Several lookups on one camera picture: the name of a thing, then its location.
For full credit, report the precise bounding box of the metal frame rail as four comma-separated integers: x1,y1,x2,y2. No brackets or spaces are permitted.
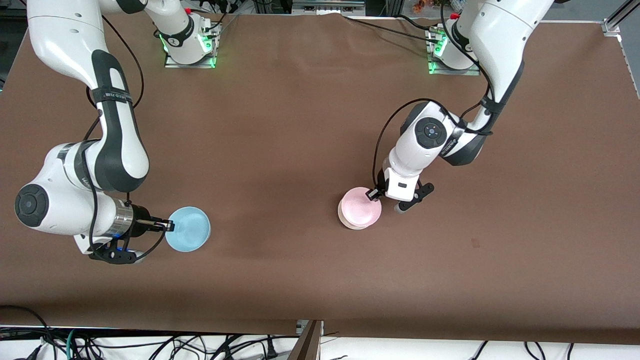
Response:
292,0,366,16

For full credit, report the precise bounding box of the aluminium table edge rail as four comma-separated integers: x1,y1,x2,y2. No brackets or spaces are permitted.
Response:
617,32,640,98

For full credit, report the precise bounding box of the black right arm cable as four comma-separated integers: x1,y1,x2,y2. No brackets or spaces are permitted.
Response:
80,14,168,253

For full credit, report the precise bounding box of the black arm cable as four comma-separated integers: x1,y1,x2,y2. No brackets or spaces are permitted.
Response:
80,14,168,253
372,15,501,188

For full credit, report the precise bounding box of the pink bowl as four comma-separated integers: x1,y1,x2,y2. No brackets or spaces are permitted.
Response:
338,187,383,228

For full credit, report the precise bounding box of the dark wooden post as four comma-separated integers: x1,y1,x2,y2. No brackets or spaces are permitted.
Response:
287,320,325,360

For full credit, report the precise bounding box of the brown table cover sheet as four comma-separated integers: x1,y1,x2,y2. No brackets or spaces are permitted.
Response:
0,12,640,346

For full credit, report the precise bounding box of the light blue bowl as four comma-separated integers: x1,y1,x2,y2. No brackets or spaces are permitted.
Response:
165,206,212,253

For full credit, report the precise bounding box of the white bowl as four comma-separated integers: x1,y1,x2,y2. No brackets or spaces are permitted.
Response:
338,200,382,231

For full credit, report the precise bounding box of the aluminium profile bar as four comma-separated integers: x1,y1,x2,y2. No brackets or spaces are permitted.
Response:
602,0,640,36

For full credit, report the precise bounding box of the long black cable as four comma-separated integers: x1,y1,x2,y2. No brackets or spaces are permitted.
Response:
342,14,438,43

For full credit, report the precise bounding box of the green floor cable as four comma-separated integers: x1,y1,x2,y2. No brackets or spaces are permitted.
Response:
65,327,81,360

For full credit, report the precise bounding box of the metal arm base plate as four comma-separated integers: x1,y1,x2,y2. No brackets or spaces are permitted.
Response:
164,17,219,69
426,27,482,76

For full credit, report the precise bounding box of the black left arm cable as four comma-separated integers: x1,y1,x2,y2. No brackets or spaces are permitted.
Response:
372,15,501,188

